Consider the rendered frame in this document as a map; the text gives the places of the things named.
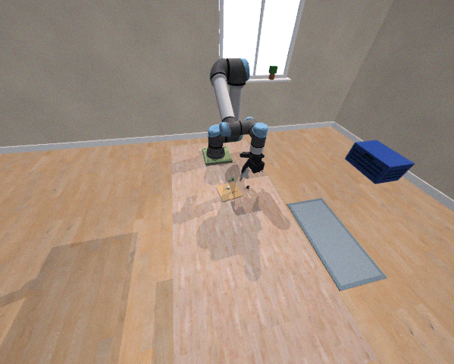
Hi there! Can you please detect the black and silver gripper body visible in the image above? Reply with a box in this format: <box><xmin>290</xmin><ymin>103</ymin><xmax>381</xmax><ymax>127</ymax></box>
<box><xmin>247</xmin><ymin>152</ymin><xmax>265</xmax><ymax>173</ymax></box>

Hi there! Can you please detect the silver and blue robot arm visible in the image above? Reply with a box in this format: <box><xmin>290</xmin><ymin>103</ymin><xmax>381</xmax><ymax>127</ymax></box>
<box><xmin>206</xmin><ymin>58</ymin><xmax>268</xmax><ymax>159</ymax></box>

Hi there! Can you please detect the tan flat mat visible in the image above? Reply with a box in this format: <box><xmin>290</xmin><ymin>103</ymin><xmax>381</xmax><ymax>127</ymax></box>
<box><xmin>216</xmin><ymin>182</ymin><xmax>243</xmax><ymax>202</ymax></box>

